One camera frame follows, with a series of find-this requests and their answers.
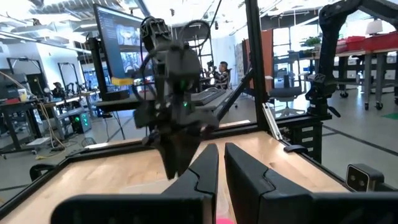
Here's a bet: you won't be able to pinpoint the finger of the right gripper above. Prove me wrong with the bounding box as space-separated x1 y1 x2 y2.
178 132 203 179
155 133 180 181

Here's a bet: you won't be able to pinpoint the red storage bin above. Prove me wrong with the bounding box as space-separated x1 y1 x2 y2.
345 35 366 52
362 32 398 52

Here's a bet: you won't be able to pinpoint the wooden top workbench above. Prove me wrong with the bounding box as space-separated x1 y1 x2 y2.
334 48 398 111

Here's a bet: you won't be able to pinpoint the black office chair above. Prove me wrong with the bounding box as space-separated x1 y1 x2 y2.
269 73 307 118

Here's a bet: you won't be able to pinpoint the computer tower green lights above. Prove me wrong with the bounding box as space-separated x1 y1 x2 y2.
70 111 93 134

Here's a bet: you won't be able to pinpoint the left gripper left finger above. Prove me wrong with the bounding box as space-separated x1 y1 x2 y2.
161 142 220 200

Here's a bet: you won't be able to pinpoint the yellow tape tag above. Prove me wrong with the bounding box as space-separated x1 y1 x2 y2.
111 77 135 86

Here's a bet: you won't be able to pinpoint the gray side desk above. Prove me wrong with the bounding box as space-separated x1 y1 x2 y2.
95 90 237 113

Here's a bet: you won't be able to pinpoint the person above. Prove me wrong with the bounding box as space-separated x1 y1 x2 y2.
213 61 231 90

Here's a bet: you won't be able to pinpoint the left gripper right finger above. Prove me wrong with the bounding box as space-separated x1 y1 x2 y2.
224 142 313 224

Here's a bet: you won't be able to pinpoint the black computer monitor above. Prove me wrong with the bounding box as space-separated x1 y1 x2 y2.
92 2 155 82

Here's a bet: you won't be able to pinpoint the table-level camera box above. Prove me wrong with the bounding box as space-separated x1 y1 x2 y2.
345 163 386 192

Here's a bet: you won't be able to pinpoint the green potted plant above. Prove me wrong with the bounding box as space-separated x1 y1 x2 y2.
303 36 322 48

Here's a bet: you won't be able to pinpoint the white lamp shade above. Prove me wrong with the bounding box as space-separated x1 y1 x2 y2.
365 19 384 35

